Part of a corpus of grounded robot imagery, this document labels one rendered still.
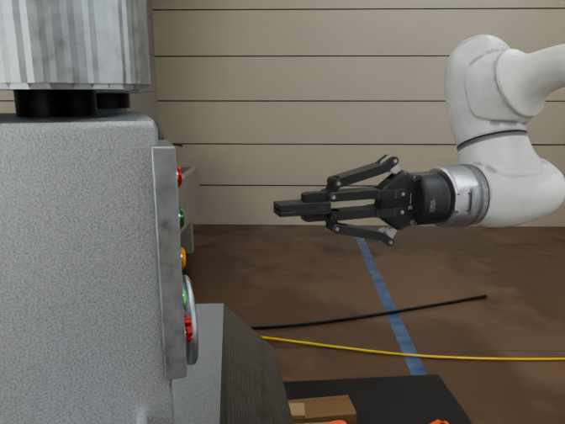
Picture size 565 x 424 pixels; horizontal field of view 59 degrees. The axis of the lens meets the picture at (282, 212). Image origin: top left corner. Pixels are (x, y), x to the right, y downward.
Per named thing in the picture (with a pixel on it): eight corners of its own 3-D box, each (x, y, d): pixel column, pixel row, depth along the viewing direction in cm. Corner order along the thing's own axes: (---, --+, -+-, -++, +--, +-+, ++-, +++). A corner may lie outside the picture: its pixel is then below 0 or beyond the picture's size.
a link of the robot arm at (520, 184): (452, 235, 78) (437, 154, 80) (531, 227, 83) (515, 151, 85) (500, 223, 68) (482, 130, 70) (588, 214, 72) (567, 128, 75)
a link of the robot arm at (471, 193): (485, 232, 70) (450, 236, 69) (446, 217, 79) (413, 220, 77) (492, 168, 68) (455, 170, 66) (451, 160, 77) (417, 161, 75)
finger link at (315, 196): (340, 200, 66) (340, 178, 66) (304, 203, 65) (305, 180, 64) (335, 198, 68) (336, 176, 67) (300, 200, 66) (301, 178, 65)
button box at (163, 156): (160, 350, 68) (146, 140, 61) (179, 347, 69) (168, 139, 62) (165, 381, 61) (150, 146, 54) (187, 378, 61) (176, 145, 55)
